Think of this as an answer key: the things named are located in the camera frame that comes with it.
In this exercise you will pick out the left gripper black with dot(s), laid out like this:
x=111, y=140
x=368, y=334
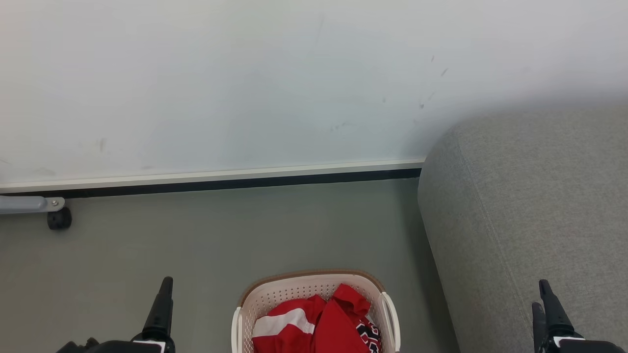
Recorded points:
x=117, y=346

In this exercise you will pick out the white perforated laundry basket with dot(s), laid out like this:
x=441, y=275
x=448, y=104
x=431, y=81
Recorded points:
x=274, y=294

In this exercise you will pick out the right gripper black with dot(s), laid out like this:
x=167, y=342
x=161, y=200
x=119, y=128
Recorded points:
x=584, y=346

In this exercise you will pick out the grey fabric sofa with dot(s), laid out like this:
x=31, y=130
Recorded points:
x=530, y=220

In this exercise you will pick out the white black baseboard strip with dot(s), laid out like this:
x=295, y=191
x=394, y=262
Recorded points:
x=196, y=179

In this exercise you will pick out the red and white garment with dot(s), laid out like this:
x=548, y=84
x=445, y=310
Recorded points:
x=333, y=328

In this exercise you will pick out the grey metal frame leg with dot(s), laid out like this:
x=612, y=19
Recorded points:
x=24, y=204

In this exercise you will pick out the black caster wheel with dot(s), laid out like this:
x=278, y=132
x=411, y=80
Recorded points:
x=59, y=219

